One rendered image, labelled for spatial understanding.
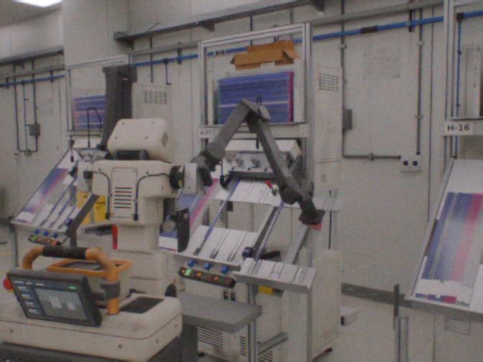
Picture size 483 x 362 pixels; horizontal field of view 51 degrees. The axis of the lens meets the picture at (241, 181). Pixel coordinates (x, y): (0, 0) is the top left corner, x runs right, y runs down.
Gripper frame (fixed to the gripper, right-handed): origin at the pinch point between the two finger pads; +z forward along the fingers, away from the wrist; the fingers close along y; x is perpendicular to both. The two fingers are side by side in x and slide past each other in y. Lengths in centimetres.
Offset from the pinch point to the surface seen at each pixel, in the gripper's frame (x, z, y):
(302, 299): 21.1, 25.0, 8.0
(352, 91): -191, 72, 66
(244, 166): -38, 3, 60
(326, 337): 0, 107, 31
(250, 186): -30, 9, 54
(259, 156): -46, 2, 53
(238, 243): 6.1, 10.3, 44.1
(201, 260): 19, 11, 60
